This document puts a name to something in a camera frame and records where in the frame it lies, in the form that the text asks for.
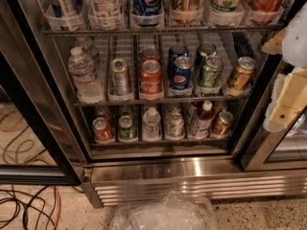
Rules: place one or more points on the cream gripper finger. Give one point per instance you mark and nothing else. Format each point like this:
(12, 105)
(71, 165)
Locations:
(274, 45)
(289, 98)

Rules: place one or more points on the orange can shelf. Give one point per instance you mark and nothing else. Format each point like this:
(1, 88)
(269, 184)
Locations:
(222, 123)
(241, 73)

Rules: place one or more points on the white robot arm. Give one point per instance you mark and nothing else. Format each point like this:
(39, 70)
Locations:
(294, 44)

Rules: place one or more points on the rear green can middle shelf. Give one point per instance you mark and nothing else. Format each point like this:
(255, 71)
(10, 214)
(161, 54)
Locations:
(204, 50)

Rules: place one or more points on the front green can middle shelf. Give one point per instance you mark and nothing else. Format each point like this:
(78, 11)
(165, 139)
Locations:
(211, 68)

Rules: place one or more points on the orange can bottom shelf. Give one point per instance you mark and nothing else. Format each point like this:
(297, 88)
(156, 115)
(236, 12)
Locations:
(222, 123)

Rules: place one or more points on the brown drink bottle bottom shelf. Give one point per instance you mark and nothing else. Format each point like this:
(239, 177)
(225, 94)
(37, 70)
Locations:
(201, 120)

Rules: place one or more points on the front blue Pepsi can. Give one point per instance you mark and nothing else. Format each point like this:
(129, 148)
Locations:
(181, 73)

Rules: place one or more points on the blue pepsi can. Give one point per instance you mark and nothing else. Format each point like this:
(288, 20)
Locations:
(175, 51)
(181, 73)

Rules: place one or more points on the rear blue Pepsi can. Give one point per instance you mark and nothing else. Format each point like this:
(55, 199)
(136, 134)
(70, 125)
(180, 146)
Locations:
(175, 51)

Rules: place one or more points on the pale green can bottom shelf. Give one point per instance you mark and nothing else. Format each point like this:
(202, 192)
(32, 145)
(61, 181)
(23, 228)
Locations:
(175, 125)

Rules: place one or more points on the rear red Coca-Cola can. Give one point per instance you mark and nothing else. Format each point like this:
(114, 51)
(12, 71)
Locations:
(150, 53)

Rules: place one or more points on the red coca-cola can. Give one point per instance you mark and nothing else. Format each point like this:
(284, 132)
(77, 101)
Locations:
(150, 53)
(151, 77)

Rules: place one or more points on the front red Coca-Cola can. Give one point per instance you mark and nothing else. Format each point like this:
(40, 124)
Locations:
(151, 77)

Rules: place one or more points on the Pepsi bottle top shelf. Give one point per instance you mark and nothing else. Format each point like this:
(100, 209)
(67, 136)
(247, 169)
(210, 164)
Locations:
(148, 10)

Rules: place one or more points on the water bottle bottom shelf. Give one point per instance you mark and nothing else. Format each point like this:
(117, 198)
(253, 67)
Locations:
(151, 125)

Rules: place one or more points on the stainless steel fridge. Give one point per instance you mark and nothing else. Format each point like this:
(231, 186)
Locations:
(246, 162)

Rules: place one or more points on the silver can middle shelf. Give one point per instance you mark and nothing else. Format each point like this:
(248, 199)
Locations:
(120, 74)

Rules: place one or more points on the clear bottle top shelf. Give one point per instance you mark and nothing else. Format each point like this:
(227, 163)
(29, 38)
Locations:
(107, 14)

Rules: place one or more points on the red can bottom shelf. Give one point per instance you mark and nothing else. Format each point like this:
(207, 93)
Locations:
(101, 129)

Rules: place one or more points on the glass fridge door left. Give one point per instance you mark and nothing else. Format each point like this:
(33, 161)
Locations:
(46, 146)

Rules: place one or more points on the clear crumpled plastic bag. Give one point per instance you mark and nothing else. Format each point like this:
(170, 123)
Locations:
(173, 212)

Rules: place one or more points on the front clear water bottle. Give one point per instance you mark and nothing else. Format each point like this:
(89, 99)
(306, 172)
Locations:
(83, 72)

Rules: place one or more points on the clear water bottle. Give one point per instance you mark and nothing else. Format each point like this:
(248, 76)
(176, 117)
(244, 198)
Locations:
(89, 49)
(83, 72)

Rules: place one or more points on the rear clear water bottle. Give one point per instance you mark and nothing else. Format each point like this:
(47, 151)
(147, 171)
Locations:
(89, 49)

